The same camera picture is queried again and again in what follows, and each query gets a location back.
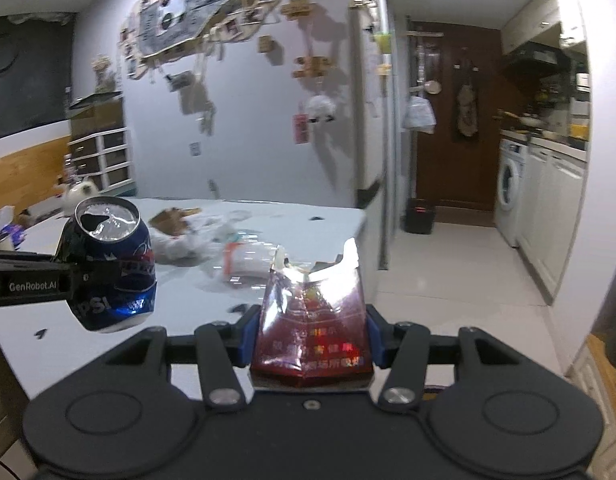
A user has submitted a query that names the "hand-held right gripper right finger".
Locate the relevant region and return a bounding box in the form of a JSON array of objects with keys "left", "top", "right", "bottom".
[{"left": 365, "top": 304, "right": 529, "bottom": 408}]

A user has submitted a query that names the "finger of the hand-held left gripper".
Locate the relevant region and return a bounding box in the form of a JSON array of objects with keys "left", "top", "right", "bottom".
[{"left": 70, "top": 256, "right": 157, "bottom": 302}]

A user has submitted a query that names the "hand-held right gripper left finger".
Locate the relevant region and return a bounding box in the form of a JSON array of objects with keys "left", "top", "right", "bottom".
[{"left": 95, "top": 305, "right": 261, "bottom": 408}]

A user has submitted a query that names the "blue soda can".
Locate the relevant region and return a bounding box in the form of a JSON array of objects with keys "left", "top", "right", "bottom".
[{"left": 54, "top": 197, "right": 159, "bottom": 334}]

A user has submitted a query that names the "red snack wrapper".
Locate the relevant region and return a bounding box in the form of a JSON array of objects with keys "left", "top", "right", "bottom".
[{"left": 250, "top": 238, "right": 375, "bottom": 392}]

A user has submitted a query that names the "clear zip bag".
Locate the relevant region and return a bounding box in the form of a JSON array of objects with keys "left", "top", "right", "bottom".
[{"left": 223, "top": 241, "right": 290, "bottom": 287}]

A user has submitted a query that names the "brown cardboard scrap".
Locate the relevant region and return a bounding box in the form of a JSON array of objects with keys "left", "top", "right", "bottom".
[{"left": 147, "top": 207, "right": 204, "bottom": 236}]

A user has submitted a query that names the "white plastic bag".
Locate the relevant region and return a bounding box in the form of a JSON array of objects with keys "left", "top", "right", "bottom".
[
  {"left": 403, "top": 96, "right": 438, "bottom": 135},
  {"left": 150, "top": 214, "right": 239, "bottom": 264}
]

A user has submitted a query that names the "white teapot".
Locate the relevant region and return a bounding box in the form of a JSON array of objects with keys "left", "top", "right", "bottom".
[{"left": 55, "top": 180, "right": 100, "bottom": 217}]

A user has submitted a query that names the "white drawer cabinet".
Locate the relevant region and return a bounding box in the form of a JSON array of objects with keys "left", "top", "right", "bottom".
[{"left": 67, "top": 91, "right": 137, "bottom": 195}]

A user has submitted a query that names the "black floor heater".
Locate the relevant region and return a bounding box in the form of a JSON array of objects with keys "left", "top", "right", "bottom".
[{"left": 405, "top": 198, "right": 438, "bottom": 235}]

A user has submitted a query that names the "brown wooden door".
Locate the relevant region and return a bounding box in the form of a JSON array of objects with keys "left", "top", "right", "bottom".
[{"left": 407, "top": 21, "right": 510, "bottom": 214}]

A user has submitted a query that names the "dried flower bunch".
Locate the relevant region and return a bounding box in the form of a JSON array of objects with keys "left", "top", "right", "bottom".
[{"left": 91, "top": 55, "right": 117, "bottom": 94}]

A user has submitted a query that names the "white washing machine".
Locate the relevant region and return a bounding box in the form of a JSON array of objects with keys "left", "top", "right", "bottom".
[{"left": 494, "top": 138, "right": 530, "bottom": 249}]

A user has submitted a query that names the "white kitchen cabinet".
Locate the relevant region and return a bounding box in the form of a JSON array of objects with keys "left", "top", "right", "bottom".
[{"left": 518, "top": 144, "right": 590, "bottom": 302}]

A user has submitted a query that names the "hanging white plastic bag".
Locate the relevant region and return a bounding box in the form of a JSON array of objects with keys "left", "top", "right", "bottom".
[{"left": 403, "top": 96, "right": 438, "bottom": 135}]

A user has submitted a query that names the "silver refrigerator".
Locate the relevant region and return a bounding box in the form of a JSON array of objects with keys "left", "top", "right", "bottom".
[{"left": 344, "top": 0, "right": 415, "bottom": 262}]

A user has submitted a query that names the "wooden bench top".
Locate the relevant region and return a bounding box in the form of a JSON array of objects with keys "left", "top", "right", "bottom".
[{"left": 585, "top": 334, "right": 616, "bottom": 413}]

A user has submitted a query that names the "white plush sheep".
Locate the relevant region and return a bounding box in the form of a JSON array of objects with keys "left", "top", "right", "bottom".
[{"left": 305, "top": 95, "right": 338, "bottom": 124}]

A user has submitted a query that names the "hanging apron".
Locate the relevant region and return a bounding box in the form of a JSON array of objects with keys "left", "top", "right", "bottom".
[{"left": 455, "top": 62, "right": 482, "bottom": 139}]

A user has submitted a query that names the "black range hood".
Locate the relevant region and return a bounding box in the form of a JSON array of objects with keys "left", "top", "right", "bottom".
[{"left": 502, "top": 41, "right": 573, "bottom": 79}]

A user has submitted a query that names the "dark wall blackboard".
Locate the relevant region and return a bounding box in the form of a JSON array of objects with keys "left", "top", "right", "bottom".
[{"left": 0, "top": 11, "right": 77, "bottom": 142}]

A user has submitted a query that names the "panda wall cloth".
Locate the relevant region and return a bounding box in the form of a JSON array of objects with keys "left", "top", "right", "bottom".
[{"left": 137, "top": 0, "right": 250, "bottom": 59}]

